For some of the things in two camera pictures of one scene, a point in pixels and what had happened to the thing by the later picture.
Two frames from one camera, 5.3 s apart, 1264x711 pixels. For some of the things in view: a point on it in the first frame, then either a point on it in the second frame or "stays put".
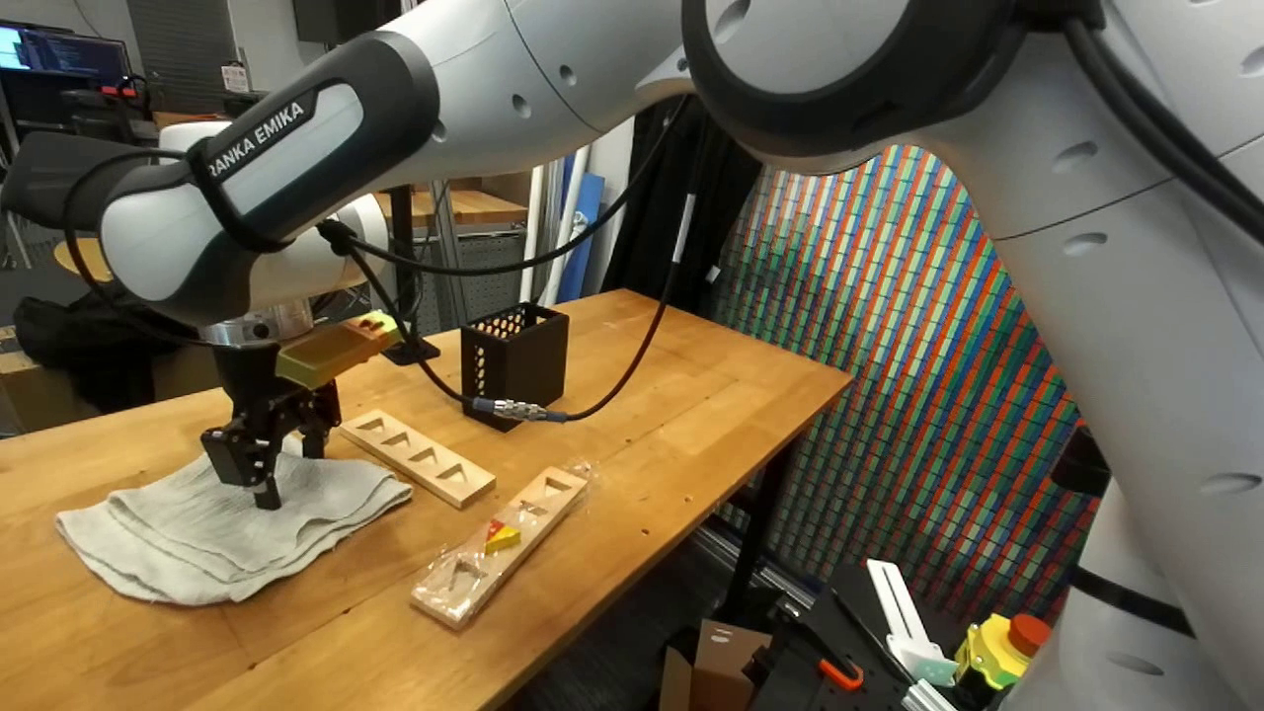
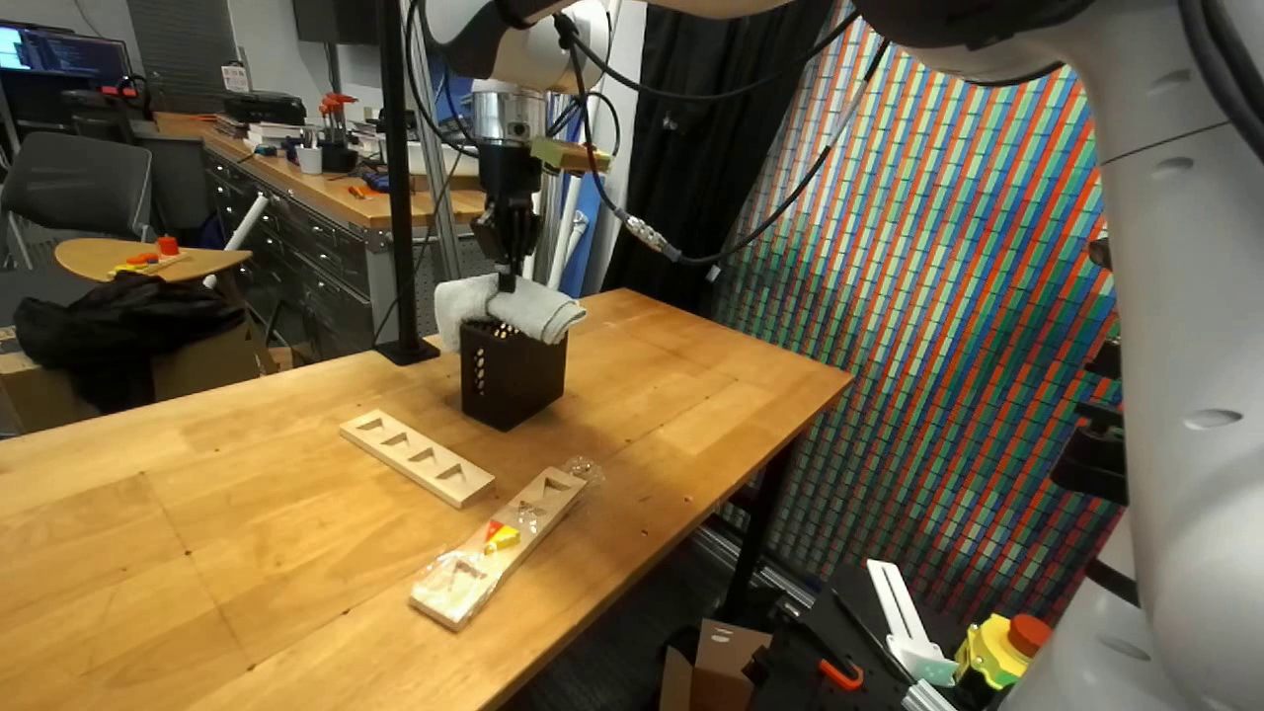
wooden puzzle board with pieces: x=459 y=588 stays put
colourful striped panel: x=959 y=459 stays put
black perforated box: x=519 y=353 stays put
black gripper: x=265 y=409 → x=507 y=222
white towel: x=205 y=538 → x=532 y=307
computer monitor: x=53 y=49 stays put
